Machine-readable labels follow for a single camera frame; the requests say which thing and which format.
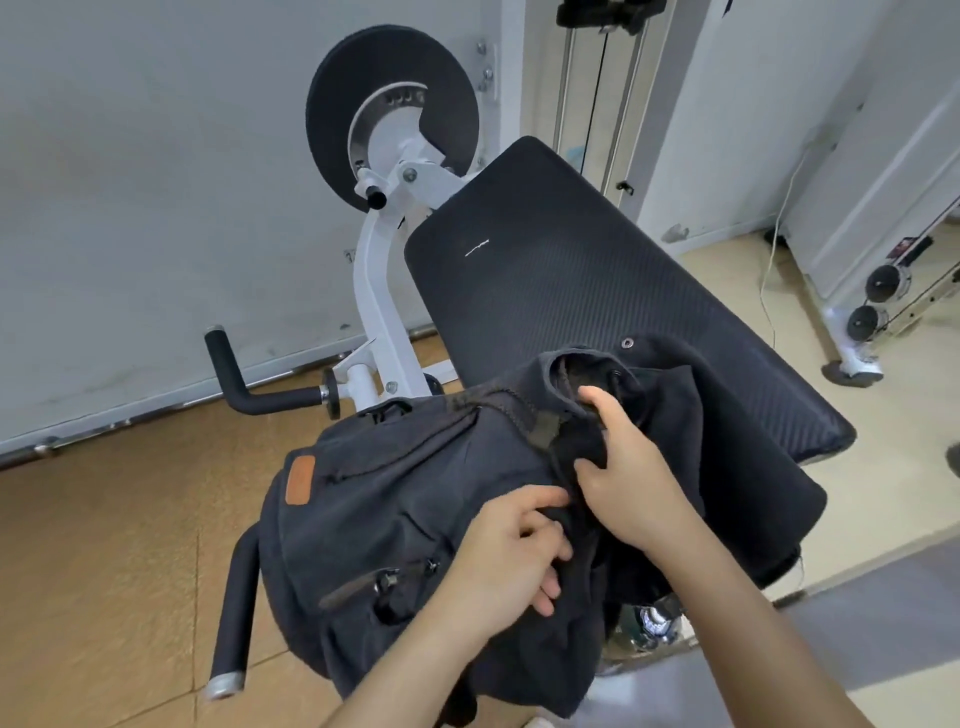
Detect person's left hand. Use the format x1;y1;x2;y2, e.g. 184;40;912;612
445;485;576;624

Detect person's right hand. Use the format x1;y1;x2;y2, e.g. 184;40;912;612
573;384;696;554

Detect dark grey canvas backpack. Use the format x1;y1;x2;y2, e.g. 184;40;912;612
257;333;708;723

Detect person's right forearm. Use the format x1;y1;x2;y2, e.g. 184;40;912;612
633;517;880;728

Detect person's left forearm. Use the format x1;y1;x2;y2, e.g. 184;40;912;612
321;592;489;728

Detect chrome bench adjuster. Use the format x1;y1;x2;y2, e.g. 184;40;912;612
611;594;687;665

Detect black padded bench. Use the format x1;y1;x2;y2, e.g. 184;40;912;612
402;135;858;591

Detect black pulley wheel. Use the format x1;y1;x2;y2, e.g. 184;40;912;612
846;303;891;343
864;263;913;306

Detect round black roller pad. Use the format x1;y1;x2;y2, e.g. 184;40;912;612
305;25;482;220

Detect white gym machine frame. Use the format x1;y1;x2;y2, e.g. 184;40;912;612
321;112;481;418

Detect white power cable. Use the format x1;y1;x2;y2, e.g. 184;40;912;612
759;138;815;342

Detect bent black foam handle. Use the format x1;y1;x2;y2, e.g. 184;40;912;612
204;324;344;419

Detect straight black foam handle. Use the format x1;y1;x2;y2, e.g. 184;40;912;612
205;523;265;703

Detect chrome cable machine rails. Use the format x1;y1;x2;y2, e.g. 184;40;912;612
553;0;670;198

